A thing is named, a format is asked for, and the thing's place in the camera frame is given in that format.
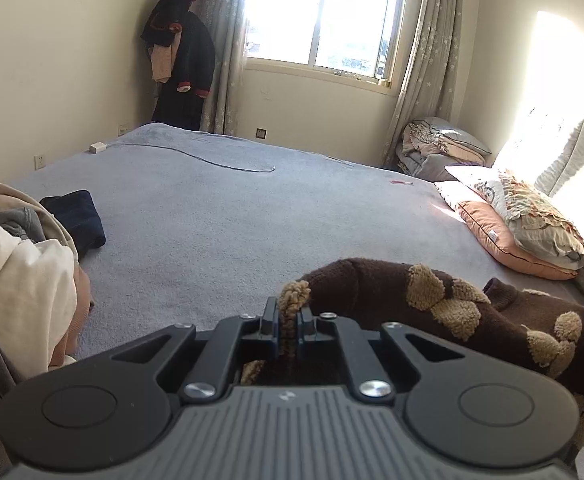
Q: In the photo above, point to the white pillow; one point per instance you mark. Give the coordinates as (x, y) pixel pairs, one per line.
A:
(464, 180)

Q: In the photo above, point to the brown sweater with beige leaves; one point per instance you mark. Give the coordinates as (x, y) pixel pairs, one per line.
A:
(372, 290)

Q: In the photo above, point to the navy folded garment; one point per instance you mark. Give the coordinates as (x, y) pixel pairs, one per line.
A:
(76, 220)

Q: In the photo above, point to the tan garment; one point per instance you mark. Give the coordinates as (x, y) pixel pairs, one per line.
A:
(1, 200)

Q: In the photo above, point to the small red scrap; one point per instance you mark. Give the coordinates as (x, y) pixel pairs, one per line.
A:
(402, 182)

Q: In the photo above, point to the grey garment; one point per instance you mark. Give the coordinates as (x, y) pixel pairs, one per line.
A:
(16, 220)

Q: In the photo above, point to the pink hanging garment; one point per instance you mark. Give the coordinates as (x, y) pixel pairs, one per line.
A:
(162, 60)

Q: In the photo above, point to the grey ruffled pillow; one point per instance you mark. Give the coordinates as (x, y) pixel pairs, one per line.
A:
(542, 220)

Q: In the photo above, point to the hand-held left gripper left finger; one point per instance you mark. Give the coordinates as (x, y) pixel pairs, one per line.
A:
(272, 321)

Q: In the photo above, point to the white wall socket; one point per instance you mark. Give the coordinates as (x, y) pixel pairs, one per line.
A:
(40, 161)

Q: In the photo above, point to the cream white garment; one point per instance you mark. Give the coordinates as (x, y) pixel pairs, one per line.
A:
(16, 280)

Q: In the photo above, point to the folded bedding pile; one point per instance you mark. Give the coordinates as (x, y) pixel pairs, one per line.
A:
(437, 155)

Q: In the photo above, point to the dark hanging robe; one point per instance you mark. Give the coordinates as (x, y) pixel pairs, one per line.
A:
(191, 60)

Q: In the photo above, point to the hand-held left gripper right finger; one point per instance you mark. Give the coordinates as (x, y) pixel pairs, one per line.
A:
(302, 331)

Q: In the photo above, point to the window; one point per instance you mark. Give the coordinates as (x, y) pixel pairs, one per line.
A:
(322, 10)

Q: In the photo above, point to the grey quilted headboard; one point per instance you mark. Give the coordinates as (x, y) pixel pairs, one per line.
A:
(577, 160)

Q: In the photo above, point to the white charger adapter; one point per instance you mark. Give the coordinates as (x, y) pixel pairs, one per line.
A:
(97, 148)

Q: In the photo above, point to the orange pillow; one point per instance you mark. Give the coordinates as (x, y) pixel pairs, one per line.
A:
(497, 240)

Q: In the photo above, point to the grey star-print curtain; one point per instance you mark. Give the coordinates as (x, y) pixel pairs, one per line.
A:
(224, 35)
(432, 60)

